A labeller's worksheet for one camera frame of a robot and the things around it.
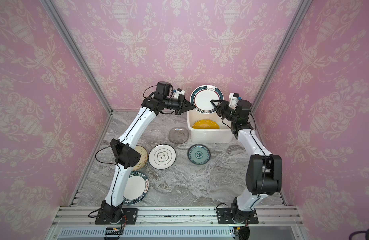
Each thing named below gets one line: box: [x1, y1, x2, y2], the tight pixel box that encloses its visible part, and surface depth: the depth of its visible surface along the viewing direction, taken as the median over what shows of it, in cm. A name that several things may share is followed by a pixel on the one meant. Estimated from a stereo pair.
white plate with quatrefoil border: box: [148, 144, 177, 170], surface depth 96 cm
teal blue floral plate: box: [187, 144, 211, 165], surface depth 98 cm
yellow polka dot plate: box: [192, 119, 220, 129], surface depth 111 cm
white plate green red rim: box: [190, 84, 224, 114], surface depth 83 cm
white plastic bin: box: [187, 109, 234, 143], surface depth 105 cm
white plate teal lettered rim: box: [122, 171, 150, 205], surface depth 84 cm
